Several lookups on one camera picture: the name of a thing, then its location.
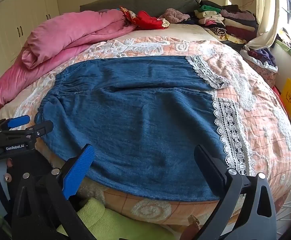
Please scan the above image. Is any cream curtain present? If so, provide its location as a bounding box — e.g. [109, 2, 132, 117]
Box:
[244, 0, 284, 51]

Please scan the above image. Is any yellow board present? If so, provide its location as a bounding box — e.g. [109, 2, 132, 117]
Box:
[279, 78, 291, 113]

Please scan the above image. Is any cream wardrobe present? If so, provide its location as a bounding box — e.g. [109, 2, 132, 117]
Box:
[0, 0, 61, 73]

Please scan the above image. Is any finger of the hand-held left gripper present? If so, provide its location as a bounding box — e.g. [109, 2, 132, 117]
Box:
[0, 115, 31, 132]
[0, 120, 54, 143]

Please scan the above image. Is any grey padded headboard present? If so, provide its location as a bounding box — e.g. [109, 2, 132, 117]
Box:
[80, 0, 201, 13]

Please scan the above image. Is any white wire rack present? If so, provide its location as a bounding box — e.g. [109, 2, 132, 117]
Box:
[276, 194, 291, 240]

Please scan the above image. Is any red printed cloth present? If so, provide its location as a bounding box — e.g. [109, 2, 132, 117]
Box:
[119, 6, 171, 30]

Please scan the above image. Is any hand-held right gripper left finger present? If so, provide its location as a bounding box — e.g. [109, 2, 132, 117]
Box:
[11, 144, 96, 240]

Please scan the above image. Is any pink quilt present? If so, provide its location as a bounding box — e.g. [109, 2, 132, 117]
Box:
[0, 9, 139, 117]

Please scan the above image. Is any pile of purple clothes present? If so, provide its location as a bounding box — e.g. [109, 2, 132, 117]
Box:
[240, 47, 279, 73]

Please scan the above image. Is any mauve fluffy garment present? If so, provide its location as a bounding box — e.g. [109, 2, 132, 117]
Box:
[159, 8, 191, 23]

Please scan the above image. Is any orange and white patterned blanket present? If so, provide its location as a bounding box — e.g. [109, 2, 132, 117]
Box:
[0, 36, 291, 230]

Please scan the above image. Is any beige bed sheet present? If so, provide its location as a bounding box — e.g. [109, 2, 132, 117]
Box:
[103, 22, 227, 46]

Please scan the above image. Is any light green towel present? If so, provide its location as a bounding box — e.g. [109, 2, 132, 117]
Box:
[57, 197, 176, 240]

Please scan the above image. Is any stack of folded clothes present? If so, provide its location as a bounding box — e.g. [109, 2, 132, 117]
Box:
[185, 0, 260, 46]

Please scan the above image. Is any blue denim pants lace trim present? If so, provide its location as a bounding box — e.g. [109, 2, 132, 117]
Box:
[34, 55, 256, 202]

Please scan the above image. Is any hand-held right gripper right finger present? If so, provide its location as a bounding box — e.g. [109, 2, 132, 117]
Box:
[194, 144, 277, 240]

